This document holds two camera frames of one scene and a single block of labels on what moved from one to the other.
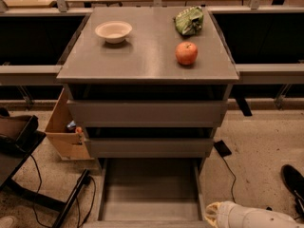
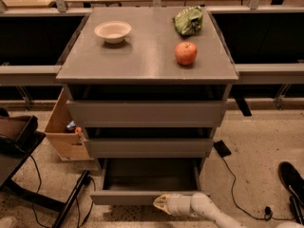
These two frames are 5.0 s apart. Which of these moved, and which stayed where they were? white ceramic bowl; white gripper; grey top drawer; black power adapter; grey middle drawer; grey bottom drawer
Moved: grey bottom drawer; white gripper
Stayed: grey middle drawer; grey top drawer; white ceramic bowl; black power adapter
